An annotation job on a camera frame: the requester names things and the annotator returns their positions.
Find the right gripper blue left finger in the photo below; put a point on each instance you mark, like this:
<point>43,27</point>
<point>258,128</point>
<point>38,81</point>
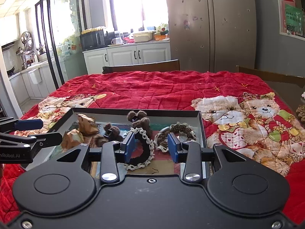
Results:
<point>112,153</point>

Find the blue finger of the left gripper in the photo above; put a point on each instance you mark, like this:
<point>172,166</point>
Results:
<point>30,124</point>

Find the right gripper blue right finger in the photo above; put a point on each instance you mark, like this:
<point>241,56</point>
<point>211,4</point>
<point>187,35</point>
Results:
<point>189,153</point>

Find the brown cream lace scrunchie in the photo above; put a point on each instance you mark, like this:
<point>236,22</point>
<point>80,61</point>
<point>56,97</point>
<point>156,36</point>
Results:
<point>178,129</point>

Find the cream lace black scrunchie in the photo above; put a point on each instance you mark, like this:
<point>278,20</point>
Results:
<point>148,148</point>

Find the tan triangular hair clip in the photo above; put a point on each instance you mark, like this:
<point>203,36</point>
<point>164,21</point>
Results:
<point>87,125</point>

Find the brown fuzzy hair clip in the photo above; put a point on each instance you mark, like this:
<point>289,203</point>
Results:
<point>140,120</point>

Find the white hanging trash bin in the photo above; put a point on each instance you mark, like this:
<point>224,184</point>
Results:
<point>35,76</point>

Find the red teddy bear quilt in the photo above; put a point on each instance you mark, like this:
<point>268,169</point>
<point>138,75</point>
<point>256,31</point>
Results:
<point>160,91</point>

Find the dark wooden chair back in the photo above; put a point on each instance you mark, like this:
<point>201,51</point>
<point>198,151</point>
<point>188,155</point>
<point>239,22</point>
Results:
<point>164,66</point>

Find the white kitchen cabinet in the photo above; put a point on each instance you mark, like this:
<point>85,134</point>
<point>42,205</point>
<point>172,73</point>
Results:
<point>126,54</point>

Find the wooden chair right side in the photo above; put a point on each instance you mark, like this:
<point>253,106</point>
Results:
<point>273,77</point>

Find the white mug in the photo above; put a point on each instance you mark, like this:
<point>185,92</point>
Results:
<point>117,40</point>

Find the black microwave oven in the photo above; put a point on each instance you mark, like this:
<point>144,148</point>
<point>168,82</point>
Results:
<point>92,40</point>

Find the cream storage container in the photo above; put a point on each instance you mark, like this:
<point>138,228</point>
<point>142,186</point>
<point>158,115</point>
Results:
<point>142,36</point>

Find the silver double door refrigerator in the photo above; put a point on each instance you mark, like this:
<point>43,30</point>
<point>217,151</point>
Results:
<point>212,35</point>

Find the green paper notice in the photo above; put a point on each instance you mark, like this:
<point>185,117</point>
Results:
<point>294,20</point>

